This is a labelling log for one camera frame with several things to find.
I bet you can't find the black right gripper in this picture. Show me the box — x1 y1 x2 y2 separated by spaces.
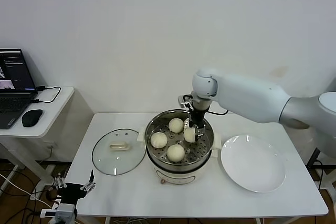
184 109 207 140

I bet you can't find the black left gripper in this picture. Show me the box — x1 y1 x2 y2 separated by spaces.
54 170 97 205

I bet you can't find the white steamed baozi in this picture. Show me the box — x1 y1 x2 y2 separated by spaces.
150 132 169 148
168 118 184 133
183 127 197 143
166 144 185 163

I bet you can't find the glass lid with cream handle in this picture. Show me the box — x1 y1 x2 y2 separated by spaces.
91 129 146 176

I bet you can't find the stainless steel steamer basket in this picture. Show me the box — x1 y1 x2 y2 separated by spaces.
136 108 223 167

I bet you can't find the white wrist connector block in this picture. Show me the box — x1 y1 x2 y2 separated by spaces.
40 209 57 218

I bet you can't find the cream electric cooking pot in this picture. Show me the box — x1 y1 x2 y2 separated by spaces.
138 140 219 186

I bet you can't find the white round plate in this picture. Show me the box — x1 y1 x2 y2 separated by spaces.
220 135 287 193

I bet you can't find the white side table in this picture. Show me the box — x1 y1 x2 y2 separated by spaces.
0 86 76 190

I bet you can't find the black computer mouse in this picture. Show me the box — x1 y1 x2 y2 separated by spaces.
22 109 44 128

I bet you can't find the black laptop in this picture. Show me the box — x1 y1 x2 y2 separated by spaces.
0 48 39 131

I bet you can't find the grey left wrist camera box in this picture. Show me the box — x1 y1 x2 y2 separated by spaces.
56 203 77 221

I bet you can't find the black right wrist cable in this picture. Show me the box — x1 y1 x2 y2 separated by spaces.
206 110 229 117

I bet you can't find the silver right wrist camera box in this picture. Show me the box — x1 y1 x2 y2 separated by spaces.
177 94 194 110

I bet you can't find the white floor cable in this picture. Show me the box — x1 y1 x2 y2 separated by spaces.
0 174 55 208

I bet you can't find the black laptop cable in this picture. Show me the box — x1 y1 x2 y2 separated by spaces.
30 86 62 104

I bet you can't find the black cable with adapter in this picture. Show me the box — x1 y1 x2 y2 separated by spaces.
307 147 322 167

